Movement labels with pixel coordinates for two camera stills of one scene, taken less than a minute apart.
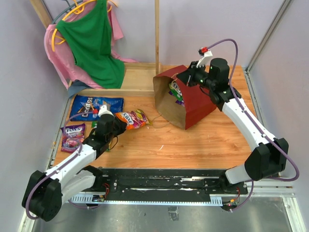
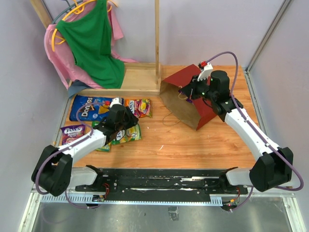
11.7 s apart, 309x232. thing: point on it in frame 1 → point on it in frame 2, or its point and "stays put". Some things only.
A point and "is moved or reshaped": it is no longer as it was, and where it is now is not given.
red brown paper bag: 179,105 is moved or reshaped
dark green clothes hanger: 70,6 stays put
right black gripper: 187,77 → 189,90
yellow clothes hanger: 55,40 stays put
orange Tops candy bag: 134,119 is moved or reshaped
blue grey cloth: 76,87 stays put
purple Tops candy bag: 72,137 stays put
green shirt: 90,37 stays put
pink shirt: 63,55 stays put
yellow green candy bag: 175,91 → 133,133
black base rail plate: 184,181 stays put
